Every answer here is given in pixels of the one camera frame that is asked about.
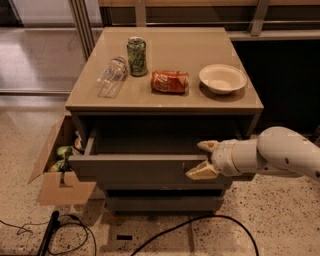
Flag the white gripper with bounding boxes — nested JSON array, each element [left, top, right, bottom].
[[186, 140, 240, 180]]

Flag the grey top drawer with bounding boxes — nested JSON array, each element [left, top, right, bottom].
[[70, 122, 241, 188]]

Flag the grey drawer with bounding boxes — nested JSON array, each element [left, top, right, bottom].
[[70, 122, 241, 188], [106, 197, 223, 212], [99, 183, 231, 190]]

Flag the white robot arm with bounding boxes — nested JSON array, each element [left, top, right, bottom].
[[186, 127, 320, 181]]

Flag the grey middle drawer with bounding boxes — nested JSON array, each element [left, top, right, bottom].
[[99, 183, 231, 190]]

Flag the grey drawer cabinet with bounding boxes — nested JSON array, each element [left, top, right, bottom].
[[66, 27, 263, 199]]

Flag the grey bottom drawer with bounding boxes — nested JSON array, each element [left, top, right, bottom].
[[106, 197, 223, 212]]

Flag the white bowl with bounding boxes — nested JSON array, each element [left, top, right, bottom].
[[199, 64, 247, 95]]

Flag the orange soda can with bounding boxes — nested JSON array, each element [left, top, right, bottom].
[[151, 70, 189, 94]]

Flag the clear plastic bottle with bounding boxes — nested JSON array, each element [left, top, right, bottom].
[[96, 56, 128, 99]]

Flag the green drink can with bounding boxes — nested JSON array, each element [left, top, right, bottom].
[[127, 37, 148, 77]]

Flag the snack bags in box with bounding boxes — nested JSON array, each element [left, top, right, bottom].
[[48, 131, 85, 172]]

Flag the cardboard box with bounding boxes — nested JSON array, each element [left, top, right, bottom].
[[28, 114, 96, 206]]

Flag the black bar on floor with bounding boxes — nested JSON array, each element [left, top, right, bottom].
[[36, 211, 60, 256]]

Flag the thick black floor cable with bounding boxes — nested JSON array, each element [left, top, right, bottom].
[[129, 214, 260, 256]]

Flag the thin black cable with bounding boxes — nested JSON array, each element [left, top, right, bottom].
[[0, 213, 98, 256]]

